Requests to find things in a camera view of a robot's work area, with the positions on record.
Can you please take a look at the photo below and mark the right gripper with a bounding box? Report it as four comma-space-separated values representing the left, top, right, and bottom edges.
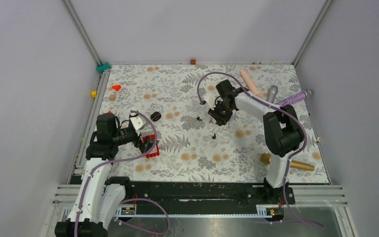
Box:
208, 100, 235, 126

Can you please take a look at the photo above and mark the black earbuds charging case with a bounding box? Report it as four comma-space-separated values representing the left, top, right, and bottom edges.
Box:
150, 112, 162, 122

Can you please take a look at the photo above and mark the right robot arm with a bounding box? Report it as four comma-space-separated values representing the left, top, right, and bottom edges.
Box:
200, 80, 305, 203

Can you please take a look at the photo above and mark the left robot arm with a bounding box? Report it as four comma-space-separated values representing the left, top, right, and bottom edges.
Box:
54, 111, 158, 237

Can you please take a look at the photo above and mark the red tray with tiles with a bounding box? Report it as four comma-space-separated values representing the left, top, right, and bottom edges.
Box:
142, 134, 160, 160

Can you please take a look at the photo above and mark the pink microphone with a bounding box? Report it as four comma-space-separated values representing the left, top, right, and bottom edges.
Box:
240, 69, 266, 99

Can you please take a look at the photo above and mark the red wedge block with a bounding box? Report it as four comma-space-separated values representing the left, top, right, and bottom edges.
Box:
112, 84, 121, 91

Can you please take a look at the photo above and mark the floral table mat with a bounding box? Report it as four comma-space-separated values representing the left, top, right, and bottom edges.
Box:
88, 64, 331, 184

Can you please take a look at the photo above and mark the silver microphone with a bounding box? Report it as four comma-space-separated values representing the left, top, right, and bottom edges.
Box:
266, 85, 278, 103

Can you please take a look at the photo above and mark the gold microphone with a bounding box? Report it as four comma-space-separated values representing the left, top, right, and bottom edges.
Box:
260, 154, 315, 171

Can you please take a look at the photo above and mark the teal block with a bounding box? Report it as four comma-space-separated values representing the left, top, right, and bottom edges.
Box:
96, 62, 111, 73

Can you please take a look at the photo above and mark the purple glitter microphone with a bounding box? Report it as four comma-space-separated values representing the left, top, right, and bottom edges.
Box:
276, 89, 312, 106

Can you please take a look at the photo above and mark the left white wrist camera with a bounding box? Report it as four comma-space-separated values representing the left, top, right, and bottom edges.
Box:
129, 111, 149, 135

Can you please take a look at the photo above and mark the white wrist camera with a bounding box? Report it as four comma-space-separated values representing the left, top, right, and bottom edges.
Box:
129, 111, 149, 135
202, 92, 221, 111

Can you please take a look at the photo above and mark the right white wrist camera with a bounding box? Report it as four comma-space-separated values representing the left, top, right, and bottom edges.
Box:
202, 92, 221, 111

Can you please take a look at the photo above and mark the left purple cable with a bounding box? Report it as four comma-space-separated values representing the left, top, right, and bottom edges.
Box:
73, 110, 172, 237

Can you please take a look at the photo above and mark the purple cable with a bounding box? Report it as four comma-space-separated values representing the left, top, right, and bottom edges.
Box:
73, 110, 172, 237
196, 72, 326, 230

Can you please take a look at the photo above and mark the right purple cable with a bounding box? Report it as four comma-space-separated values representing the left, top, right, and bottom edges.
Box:
196, 72, 326, 230

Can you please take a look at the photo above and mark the aluminium frame rail left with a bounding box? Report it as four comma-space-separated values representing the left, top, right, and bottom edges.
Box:
61, 0, 105, 68

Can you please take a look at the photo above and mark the aluminium frame rail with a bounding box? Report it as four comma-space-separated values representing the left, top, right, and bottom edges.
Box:
61, 0, 105, 68
291, 0, 334, 68

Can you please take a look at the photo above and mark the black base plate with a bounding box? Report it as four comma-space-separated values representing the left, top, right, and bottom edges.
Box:
104, 177, 295, 205

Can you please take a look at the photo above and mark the aluminium frame rail right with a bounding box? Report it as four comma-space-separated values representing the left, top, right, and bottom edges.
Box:
291, 0, 334, 68

